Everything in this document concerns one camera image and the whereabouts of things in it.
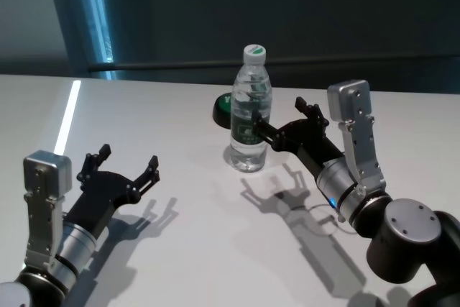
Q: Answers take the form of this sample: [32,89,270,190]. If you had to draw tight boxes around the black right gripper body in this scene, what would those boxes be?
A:
[272,119,344,175]

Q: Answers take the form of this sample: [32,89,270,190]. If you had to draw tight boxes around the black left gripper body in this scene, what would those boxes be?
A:
[64,170,140,238]

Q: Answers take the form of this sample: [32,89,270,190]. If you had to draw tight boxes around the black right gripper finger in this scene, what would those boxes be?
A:
[251,111,280,150]
[294,96,330,130]

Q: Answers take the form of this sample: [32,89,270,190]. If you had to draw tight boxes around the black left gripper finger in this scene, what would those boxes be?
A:
[126,155,160,196]
[75,144,111,183]

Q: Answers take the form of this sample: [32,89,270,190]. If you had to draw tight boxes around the clear water bottle green label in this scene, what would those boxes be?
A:
[229,44,272,174]

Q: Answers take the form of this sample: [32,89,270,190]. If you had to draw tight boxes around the green YES button black base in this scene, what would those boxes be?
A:
[211,93,234,130]

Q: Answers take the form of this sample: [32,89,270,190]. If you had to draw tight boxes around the narrow window pane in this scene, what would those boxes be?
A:
[73,0,118,81]

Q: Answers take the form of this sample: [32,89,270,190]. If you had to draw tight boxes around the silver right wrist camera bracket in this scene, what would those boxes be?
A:
[326,79,387,195]

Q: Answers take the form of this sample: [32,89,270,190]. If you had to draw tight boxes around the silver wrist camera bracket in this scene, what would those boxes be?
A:
[326,79,387,195]
[22,151,73,268]

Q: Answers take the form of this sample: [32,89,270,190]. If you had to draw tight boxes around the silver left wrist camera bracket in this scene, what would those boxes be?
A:
[22,151,73,268]

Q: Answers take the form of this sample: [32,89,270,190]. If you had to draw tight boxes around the grey horizontal rail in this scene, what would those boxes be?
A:
[88,53,460,73]

